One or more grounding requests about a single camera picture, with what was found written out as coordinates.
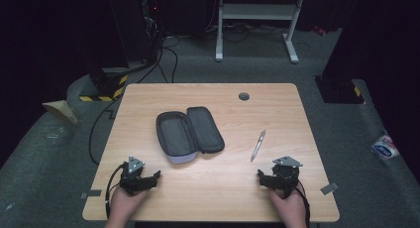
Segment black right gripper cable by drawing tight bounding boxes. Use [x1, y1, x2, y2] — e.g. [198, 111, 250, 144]
[295, 183, 312, 228]

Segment dark grey pencil case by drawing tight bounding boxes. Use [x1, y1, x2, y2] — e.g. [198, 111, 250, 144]
[156, 106, 226, 165]

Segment long black floor cable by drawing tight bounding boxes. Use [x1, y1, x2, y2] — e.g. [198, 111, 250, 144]
[87, 97, 124, 167]

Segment cables under white stand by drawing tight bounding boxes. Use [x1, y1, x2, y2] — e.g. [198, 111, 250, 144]
[206, 19, 289, 44]

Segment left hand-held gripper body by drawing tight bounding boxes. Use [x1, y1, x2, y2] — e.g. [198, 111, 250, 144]
[119, 156, 149, 196]

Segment black floor cable bundle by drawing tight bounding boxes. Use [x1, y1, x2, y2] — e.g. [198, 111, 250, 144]
[137, 36, 182, 84]

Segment black yellow striped stand base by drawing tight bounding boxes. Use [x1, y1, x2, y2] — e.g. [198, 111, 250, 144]
[78, 67, 130, 103]

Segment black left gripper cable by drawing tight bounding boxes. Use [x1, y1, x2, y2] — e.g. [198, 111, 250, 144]
[104, 162, 128, 220]

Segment white blue packet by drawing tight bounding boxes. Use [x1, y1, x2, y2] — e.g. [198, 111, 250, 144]
[370, 134, 400, 161]

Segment white metal stand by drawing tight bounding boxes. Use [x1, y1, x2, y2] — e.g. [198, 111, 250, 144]
[215, 0, 307, 64]

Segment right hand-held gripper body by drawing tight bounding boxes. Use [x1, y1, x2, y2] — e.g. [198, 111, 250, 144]
[271, 156, 304, 197]

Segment grey tape strip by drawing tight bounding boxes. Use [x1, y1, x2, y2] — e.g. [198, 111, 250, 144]
[320, 181, 340, 195]
[79, 189, 103, 200]

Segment black stand base yellow mark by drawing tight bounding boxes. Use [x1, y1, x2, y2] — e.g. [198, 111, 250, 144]
[315, 75, 367, 105]

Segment beige cardboard piece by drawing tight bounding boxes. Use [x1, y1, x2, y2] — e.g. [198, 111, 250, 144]
[42, 99, 79, 125]

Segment silver pen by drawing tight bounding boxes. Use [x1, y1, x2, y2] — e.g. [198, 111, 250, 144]
[250, 129, 266, 164]

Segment dark equipment cabinet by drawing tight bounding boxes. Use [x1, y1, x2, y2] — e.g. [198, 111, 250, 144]
[105, 0, 164, 65]

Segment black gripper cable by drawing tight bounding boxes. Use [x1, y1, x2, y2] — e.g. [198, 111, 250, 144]
[104, 162, 128, 220]
[295, 183, 312, 228]

